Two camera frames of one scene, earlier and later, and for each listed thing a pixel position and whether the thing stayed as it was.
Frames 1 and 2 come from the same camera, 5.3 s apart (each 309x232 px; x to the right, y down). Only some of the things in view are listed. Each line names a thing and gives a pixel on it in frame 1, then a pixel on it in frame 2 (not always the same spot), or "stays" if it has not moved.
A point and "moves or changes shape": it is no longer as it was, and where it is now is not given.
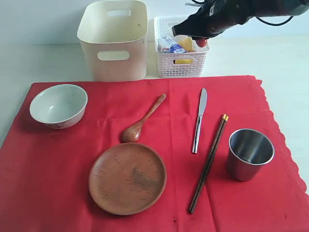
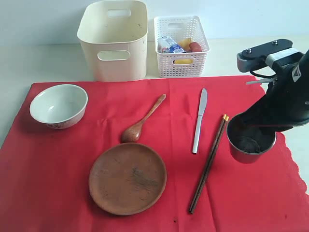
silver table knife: [202, 107] stays
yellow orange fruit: [183, 61] stays
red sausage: [202, 42] → [195, 47]
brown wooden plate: [127, 179] stays
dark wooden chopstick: [206, 164] stays
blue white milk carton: [166, 45] stays
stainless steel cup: [248, 151] moves or changes shape
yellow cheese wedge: [187, 44] stays
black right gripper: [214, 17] → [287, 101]
